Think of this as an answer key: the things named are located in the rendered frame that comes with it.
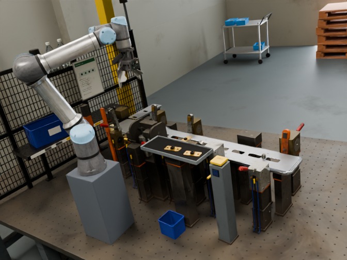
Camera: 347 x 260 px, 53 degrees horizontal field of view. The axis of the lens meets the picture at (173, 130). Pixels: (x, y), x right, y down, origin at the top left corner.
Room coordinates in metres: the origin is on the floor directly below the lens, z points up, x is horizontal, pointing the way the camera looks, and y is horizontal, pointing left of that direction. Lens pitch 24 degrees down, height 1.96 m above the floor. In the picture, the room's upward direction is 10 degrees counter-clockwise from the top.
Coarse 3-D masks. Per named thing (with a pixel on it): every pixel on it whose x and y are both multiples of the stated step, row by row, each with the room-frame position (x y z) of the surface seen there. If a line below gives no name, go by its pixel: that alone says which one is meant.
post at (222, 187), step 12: (216, 168) 1.34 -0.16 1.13; (228, 168) 1.36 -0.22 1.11; (216, 180) 1.35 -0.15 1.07; (228, 180) 1.35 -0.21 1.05; (216, 192) 1.35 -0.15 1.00; (228, 192) 1.34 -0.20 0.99; (216, 204) 1.36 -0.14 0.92; (228, 204) 1.34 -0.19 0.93; (216, 216) 1.37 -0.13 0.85; (228, 216) 1.33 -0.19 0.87; (228, 228) 1.32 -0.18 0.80; (228, 240) 1.33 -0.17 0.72
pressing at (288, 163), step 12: (132, 120) 2.43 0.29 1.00; (168, 132) 2.11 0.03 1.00; (180, 132) 2.08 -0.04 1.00; (228, 144) 1.79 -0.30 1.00; (240, 144) 1.77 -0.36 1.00; (228, 156) 1.66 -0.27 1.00; (240, 156) 1.64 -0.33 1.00; (276, 156) 1.57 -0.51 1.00; (288, 156) 1.55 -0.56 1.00; (276, 168) 1.46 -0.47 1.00; (288, 168) 1.44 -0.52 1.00
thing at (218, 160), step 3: (216, 156) 1.40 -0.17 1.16; (219, 156) 1.40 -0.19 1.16; (222, 156) 1.39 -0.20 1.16; (213, 159) 1.38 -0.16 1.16; (216, 159) 1.37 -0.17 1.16; (219, 159) 1.37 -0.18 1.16; (222, 159) 1.36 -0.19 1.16; (225, 159) 1.36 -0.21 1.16; (210, 162) 1.37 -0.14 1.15; (213, 162) 1.36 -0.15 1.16; (216, 162) 1.35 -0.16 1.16; (219, 162) 1.34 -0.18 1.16; (222, 162) 1.34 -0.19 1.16; (219, 165) 1.33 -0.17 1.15
